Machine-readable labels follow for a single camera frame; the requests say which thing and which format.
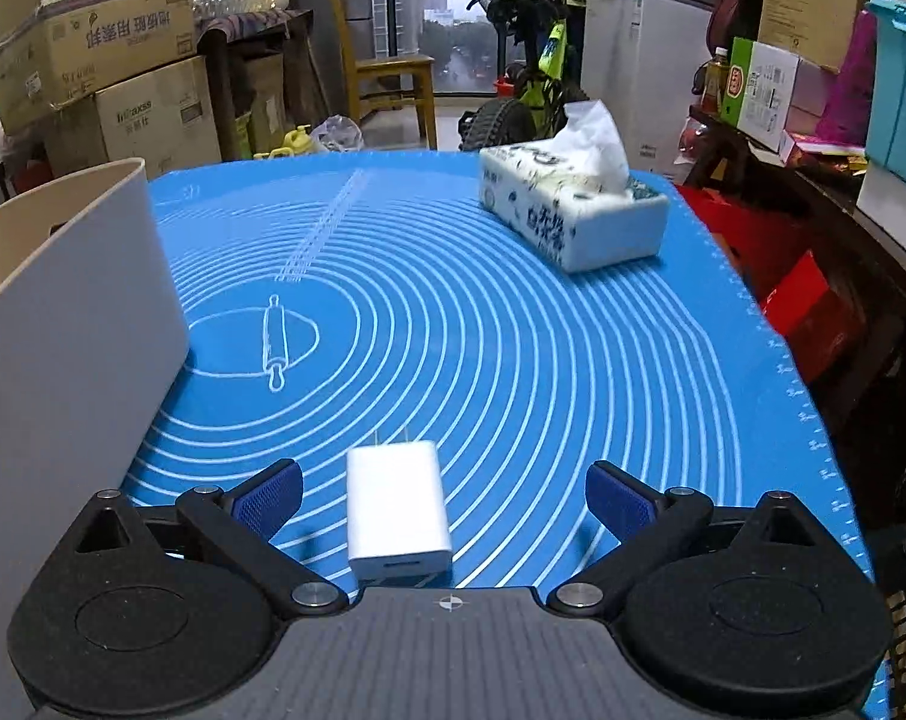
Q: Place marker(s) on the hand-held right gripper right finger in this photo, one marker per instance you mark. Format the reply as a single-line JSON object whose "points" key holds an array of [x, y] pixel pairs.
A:
{"points": [[618, 499]]}

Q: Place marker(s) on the dark wooden table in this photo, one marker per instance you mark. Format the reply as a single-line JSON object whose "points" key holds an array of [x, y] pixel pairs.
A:
{"points": [[273, 37]]}

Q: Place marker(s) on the red gift boxes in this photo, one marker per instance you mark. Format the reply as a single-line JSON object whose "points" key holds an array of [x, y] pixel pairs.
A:
{"points": [[805, 300]]}

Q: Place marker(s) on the teal storage bin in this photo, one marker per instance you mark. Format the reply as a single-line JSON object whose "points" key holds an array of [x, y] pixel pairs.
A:
{"points": [[903, 97]]}

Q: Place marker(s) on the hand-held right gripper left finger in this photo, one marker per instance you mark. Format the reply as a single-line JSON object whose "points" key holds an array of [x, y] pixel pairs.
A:
{"points": [[269, 499]]}

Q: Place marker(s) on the blue silicone baking mat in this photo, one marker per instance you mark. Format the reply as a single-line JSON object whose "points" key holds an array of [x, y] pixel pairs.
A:
{"points": [[498, 360]]}

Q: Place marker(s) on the printed white tissue box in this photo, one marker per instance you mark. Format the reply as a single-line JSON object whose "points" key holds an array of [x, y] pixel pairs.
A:
{"points": [[573, 210]]}

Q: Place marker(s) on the clear plastic bag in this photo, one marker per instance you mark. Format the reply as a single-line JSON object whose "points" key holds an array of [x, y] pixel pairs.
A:
{"points": [[339, 135]]}

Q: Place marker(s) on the large brown cardboard box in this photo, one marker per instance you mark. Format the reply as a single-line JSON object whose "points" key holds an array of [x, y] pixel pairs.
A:
{"points": [[160, 120]]}

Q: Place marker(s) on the white chest freezer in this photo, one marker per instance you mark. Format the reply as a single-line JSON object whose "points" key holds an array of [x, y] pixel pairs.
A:
{"points": [[640, 67]]}

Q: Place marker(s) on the green white carton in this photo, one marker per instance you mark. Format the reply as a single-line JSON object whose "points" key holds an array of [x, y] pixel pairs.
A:
{"points": [[760, 90]]}

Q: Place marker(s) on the tall cardboard box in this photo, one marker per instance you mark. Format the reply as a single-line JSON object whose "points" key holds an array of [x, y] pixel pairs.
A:
{"points": [[820, 0]]}

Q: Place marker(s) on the drink bottle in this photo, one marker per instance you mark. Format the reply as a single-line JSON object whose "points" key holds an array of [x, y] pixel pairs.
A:
{"points": [[714, 82]]}

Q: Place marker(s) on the beige plastic bin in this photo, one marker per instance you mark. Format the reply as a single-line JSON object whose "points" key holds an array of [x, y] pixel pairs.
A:
{"points": [[70, 360]]}

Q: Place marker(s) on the red bag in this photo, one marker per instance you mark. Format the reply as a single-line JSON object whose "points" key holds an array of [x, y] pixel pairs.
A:
{"points": [[513, 87]]}

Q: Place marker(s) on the wooden chair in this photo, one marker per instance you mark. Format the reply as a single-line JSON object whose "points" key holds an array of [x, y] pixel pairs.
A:
{"points": [[389, 75]]}

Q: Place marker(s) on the yellow plastic toy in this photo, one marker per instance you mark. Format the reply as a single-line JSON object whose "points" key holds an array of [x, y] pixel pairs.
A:
{"points": [[288, 142]]}

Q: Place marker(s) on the pink bag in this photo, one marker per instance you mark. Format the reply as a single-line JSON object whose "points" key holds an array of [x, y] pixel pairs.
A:
{"points": [[854, 82]]}

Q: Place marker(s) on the green black bicycle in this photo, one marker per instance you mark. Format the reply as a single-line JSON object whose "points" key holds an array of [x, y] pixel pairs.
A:
{"points": [[543, 67]]}

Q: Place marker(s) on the white charger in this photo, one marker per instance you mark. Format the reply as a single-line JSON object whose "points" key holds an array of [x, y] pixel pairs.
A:
{"points": [[397, 502]]}

